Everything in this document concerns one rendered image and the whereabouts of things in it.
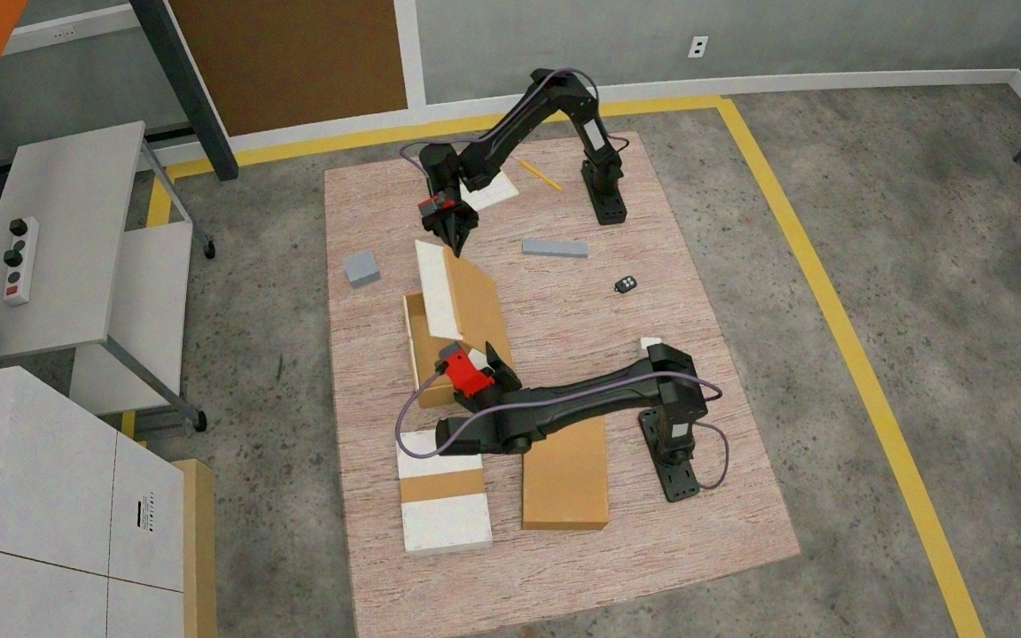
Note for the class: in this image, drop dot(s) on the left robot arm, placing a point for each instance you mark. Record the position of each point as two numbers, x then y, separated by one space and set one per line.
632 387

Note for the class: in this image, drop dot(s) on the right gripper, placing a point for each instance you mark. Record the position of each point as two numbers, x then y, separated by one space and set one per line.
456 218

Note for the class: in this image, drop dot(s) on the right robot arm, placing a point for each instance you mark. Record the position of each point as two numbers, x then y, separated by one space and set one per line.
480 162

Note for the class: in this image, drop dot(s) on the small white cube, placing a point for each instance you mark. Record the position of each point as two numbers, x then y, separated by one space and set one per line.
643 343

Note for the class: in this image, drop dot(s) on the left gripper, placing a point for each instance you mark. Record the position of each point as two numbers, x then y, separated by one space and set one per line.
482 387

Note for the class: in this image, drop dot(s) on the white box with tan tape band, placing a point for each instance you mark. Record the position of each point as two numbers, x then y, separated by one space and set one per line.
443 499

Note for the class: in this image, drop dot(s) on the black key fob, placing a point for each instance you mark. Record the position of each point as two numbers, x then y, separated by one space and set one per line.
625 284

